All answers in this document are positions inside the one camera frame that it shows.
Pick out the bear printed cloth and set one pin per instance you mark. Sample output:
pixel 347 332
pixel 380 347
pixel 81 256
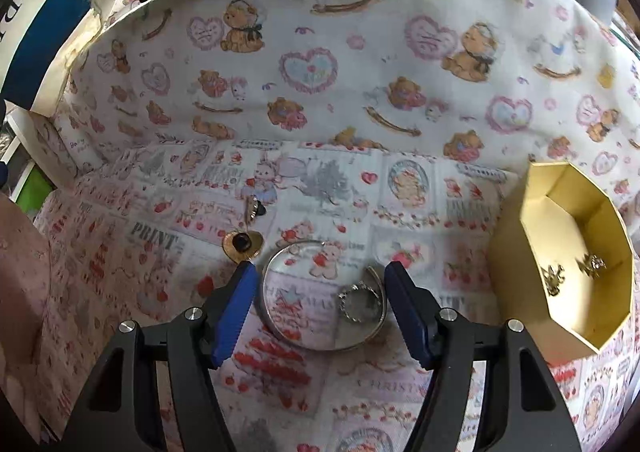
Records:
pixel 350 56

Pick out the gold heart brooch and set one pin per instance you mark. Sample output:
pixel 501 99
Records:
pixel 250 242

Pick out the green box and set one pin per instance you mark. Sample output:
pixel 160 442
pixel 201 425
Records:
pixel 32 187

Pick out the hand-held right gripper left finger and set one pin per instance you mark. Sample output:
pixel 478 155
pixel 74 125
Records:
pixel 235 302

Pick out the silver dangling earring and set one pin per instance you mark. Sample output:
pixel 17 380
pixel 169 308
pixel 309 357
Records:
pixel 590 264
pixel 552 280

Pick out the yellow octagonal box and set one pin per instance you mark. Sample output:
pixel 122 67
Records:
pixel 520 257

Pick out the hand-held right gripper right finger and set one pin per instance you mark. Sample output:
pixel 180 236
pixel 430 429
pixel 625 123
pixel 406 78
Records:
pixel 410 312

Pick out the silver bangle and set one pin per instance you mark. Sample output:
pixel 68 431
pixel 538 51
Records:
pixel 381 304

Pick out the striped printed curtain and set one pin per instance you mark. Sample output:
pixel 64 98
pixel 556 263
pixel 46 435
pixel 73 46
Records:
pixel 40 31

